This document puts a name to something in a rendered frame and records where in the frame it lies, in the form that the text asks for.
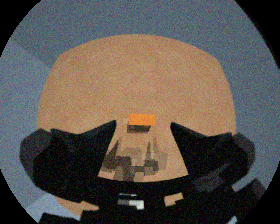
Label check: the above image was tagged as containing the orange block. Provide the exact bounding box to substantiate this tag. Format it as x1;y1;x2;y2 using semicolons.
128;113;156;127

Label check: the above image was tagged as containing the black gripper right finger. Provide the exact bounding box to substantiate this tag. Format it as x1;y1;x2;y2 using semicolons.
171;121;232;175

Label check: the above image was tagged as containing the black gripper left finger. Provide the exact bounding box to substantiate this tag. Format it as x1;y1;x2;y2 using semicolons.
51;120;117;176

